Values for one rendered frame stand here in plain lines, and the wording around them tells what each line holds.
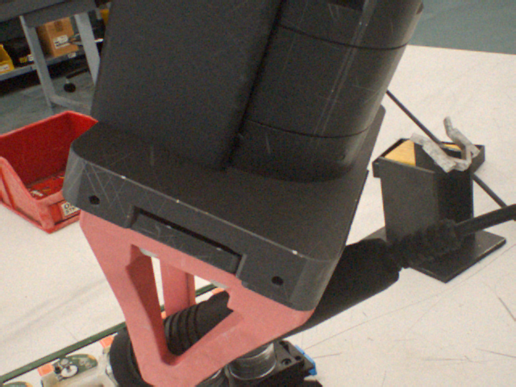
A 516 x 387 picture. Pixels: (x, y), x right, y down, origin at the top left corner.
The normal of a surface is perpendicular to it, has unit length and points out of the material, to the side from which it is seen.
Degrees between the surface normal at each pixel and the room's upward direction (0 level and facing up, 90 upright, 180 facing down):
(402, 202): 90
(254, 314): 108
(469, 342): 0
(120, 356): 42
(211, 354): 102
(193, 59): 90
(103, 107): 90
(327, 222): 28
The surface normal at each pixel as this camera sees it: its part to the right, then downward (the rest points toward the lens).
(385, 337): -0.17, -0.89
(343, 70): 0.34, 0.60
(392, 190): -0.79, 0.38
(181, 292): -0.25, 0.40
